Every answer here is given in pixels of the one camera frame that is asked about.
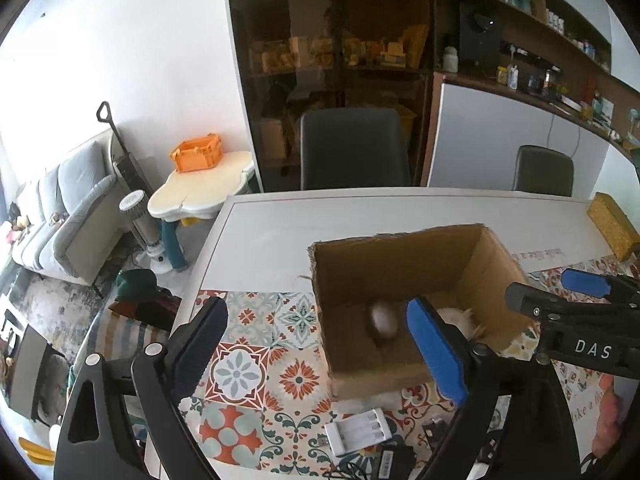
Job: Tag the patterned floor rug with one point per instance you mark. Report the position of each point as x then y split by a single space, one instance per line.
60 295

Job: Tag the cardboard box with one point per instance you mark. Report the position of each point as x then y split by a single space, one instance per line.
400 270

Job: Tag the white tower fan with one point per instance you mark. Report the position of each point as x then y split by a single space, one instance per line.
145 230

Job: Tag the cream kids table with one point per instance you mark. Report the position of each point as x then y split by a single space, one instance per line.
200 192

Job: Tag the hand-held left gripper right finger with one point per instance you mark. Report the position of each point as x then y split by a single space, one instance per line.
435 355

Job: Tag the dark red cloth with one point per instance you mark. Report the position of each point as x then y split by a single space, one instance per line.
150 312

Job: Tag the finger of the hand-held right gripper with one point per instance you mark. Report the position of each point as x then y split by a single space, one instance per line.
585 284
530 301

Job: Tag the white battery charger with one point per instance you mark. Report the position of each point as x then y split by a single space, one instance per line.
357 431

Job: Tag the grey sofa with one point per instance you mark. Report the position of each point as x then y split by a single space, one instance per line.
75 205

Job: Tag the row of yellow boxes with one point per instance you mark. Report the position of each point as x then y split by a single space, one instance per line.
320 50

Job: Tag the wooden wall shelf unit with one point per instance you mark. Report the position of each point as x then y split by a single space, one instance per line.
560 5

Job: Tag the black power adapter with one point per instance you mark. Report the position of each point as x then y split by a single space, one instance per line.
395 462

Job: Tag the black upright vacuum cleaner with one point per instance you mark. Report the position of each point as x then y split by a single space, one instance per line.
127 160

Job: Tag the white blue carton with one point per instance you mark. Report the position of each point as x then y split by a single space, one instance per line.
513 77

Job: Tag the person's right hand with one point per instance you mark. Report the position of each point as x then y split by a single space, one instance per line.
610 415

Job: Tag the glass jar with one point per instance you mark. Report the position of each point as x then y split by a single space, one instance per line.
550 82

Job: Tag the wide grey dining chair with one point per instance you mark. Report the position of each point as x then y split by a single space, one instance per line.
355 147

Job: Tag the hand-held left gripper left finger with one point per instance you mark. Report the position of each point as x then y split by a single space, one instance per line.
200 340

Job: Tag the orange plastic crate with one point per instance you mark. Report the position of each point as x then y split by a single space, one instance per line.
196 154

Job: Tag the small black object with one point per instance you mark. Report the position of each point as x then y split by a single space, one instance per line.
435 430

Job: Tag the white round object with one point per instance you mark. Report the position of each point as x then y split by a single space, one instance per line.
385 322

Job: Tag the yellow woven box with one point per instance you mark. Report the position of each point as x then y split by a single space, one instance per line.
612 225

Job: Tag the white crumpled object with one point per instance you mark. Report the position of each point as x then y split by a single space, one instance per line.
460 322

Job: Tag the black box appliance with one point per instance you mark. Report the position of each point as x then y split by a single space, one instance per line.
480 35

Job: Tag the stuffed toys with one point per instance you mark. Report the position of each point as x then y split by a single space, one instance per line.
15 227

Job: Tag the dark glass cabinet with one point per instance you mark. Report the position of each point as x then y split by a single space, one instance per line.
325 10

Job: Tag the striped basket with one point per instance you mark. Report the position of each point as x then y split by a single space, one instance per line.
125 340

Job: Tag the white jar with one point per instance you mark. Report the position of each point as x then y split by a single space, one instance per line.
451 60

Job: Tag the green hat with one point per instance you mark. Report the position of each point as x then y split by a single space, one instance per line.
137 285

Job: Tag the patterned tile tablecloth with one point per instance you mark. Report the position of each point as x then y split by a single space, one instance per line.
260 330

